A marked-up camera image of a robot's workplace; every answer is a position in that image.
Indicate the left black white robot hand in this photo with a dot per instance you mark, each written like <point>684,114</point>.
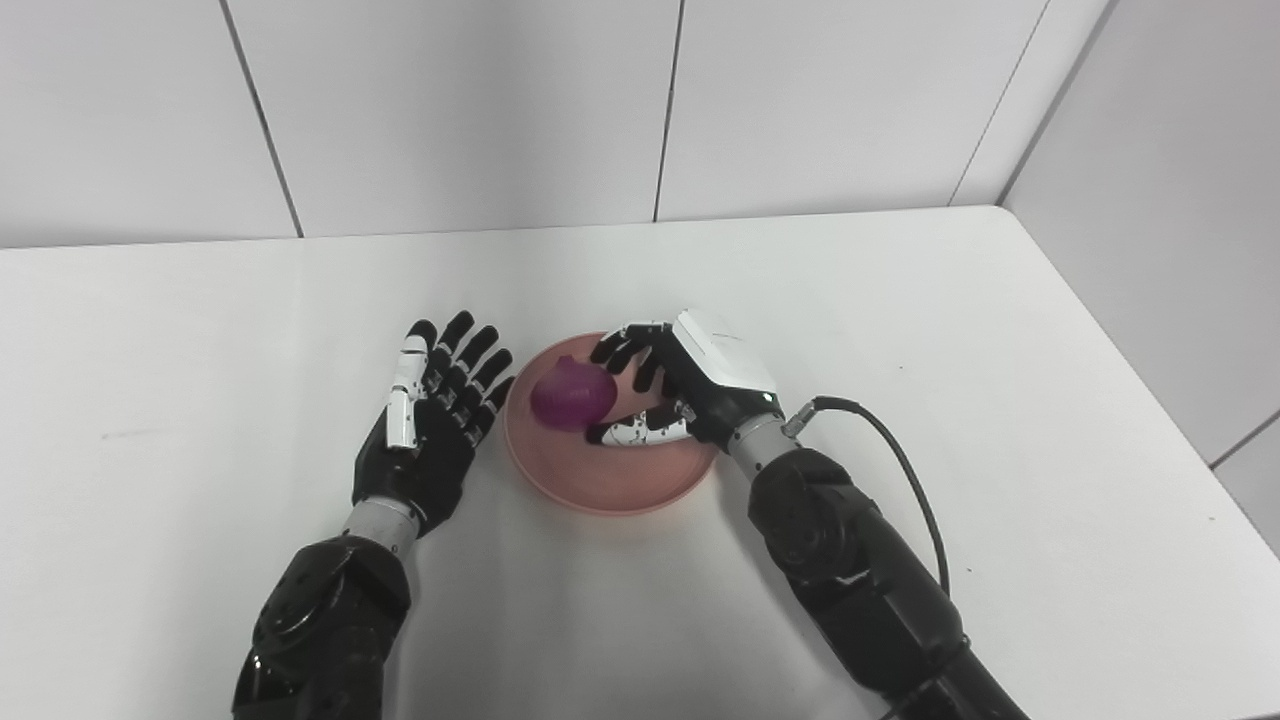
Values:
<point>430,440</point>

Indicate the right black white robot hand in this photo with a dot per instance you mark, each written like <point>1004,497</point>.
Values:
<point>700,380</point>

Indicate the purple onion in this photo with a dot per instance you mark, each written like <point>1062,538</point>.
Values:
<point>572,395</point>

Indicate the pink round plate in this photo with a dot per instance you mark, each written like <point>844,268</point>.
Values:
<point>600,470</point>

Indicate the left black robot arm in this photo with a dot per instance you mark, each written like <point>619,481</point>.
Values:
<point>325,630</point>

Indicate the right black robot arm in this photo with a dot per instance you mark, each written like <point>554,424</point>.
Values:
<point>860,590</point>

